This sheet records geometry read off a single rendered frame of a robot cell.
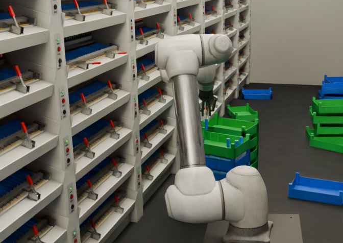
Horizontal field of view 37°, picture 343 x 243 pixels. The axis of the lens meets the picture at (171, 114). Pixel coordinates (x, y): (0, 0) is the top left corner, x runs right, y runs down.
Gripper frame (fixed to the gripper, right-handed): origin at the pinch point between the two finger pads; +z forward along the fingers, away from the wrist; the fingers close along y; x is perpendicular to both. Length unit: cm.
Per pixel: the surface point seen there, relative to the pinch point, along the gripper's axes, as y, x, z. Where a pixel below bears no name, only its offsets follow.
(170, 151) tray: -23, 16, 44
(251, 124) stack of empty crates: 27.7, 16.0, 21.0
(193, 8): -9, 114, -5
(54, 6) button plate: -53, -61, -104
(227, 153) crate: 11.1, -27.7, 2.3
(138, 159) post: -35.5, -32.9, 1.0
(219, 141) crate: 7.5, -6.1, 14.3
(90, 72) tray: -47, -51, -68
